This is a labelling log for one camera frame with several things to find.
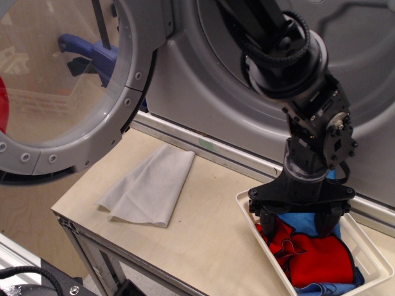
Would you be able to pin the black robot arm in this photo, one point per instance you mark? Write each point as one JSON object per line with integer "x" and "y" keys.
{"x": 286, "y": 62}

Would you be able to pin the grey round machine door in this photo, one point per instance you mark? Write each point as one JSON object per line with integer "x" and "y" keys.
{"x": 54, "y": 124}

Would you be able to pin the red cloth black trim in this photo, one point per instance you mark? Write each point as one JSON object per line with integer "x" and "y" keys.
{"x": 298, "y": 251}

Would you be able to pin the blue clamp handle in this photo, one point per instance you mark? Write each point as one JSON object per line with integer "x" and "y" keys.
{"x": 93, "y": 59}

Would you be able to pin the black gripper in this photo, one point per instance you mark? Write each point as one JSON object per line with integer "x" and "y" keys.
{"x": 295, "y": 191}

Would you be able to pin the grey laundry machine body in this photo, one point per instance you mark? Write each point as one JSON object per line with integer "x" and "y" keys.
{"x": 198, "y": 86}

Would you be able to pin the light blue cloth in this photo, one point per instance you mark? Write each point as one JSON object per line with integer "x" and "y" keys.
{"x": 304, "y": 223}

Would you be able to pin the white plastic basket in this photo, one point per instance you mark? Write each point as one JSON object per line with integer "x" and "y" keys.
{"x": 373, "y": 266}

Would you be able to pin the aluminium table frame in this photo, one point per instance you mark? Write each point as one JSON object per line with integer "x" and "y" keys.
{"x": 104, "y": 260}

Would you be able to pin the dark blue cloth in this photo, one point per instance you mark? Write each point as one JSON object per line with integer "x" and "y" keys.
{"x": 326, "y": 281}

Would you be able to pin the grey cloth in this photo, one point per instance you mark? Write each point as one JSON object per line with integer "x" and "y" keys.
{"x": 148, "y": 193}

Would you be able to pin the black base with cable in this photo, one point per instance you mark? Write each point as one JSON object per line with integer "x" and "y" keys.
{"x": 21, "y": 277}

